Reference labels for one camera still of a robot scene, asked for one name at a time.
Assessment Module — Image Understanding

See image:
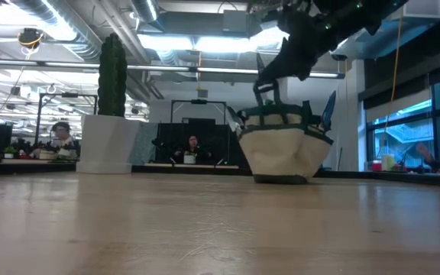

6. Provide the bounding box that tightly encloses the person at neighbour table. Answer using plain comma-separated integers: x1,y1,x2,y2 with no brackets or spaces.
32,121,80,160

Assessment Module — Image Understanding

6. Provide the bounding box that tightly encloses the yellow power cord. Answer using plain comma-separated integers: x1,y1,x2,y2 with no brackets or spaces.
390,15,404,104

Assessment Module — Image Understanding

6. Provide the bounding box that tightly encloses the black yellow ceiling cable reel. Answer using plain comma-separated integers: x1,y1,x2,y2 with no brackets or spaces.
17,27,44,50

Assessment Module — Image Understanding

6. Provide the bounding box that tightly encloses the person behind black partition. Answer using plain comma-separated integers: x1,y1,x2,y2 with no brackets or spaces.
172,134,213,165

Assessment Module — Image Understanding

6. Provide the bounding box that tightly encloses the silver ceiling pipe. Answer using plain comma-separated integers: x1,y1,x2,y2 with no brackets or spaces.
0,59,345,79

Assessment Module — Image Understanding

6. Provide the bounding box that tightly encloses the tall green cactus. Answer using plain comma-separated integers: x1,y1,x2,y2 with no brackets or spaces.
97,32,128,118

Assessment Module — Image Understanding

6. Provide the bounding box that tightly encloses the neighbour black rig frame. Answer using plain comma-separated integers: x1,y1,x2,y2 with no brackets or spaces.
170,99,228,123

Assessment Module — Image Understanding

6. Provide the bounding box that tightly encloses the pale green bottle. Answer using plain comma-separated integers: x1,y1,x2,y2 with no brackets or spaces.
381,154,396,172

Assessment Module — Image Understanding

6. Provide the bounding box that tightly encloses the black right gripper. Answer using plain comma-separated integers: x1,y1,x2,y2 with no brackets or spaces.
257,7,334,83

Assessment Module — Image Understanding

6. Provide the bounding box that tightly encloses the black partition screen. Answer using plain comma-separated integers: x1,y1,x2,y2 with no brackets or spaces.
154,118,250,165

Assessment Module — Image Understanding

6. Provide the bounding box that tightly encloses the beige green canvas gardening bag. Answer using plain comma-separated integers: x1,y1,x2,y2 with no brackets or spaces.
236,79,335,186

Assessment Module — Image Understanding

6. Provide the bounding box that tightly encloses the broad steel trowel wooden handle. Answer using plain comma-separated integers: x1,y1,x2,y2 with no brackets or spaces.
320,90,338,133

